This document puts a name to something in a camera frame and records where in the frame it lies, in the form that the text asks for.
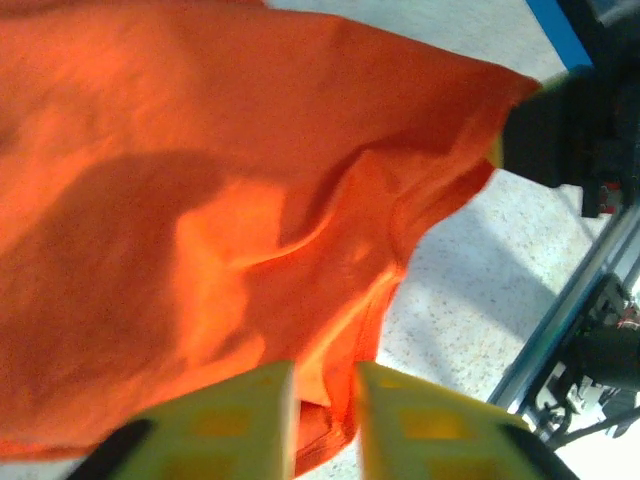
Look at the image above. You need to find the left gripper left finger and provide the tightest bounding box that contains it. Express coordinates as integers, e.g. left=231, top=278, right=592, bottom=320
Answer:
left=107, top=360, right=301, bottom=480

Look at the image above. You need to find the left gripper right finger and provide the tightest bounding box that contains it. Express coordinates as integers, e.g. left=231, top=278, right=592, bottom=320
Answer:
left=357, top=362, right=539, bottom=480

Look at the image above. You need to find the orange t-shirt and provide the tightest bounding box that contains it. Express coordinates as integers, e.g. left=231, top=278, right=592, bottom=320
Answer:
left=0, top=0, right=544, bottom=476

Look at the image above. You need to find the blue table border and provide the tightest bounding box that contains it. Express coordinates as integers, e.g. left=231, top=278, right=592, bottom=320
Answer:
left=527, top=0, right=595, bottom=74

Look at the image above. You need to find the aluminium frame rail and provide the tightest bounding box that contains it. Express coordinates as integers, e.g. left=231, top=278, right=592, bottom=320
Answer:
left=487, top=202, right=640, bottom=416

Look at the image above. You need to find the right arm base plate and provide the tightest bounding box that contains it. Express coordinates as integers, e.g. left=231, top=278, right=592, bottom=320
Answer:
left=524, top=274, right=640, bottom=444

